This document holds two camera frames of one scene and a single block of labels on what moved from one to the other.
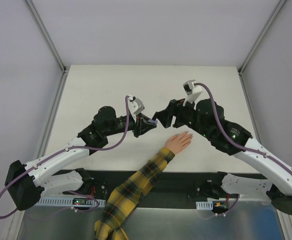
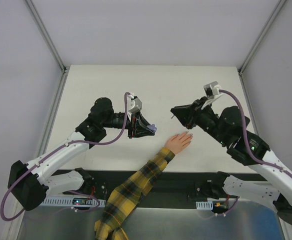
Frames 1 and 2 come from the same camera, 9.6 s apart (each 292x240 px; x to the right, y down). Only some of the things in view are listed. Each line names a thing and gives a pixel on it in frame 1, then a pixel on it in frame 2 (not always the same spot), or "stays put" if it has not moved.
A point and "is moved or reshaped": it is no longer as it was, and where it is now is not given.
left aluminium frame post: [65, 69] stays put
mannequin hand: [178, 142] stays put
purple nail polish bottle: [152, 121] is moved or reshaped
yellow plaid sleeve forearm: [123, 200] stays put
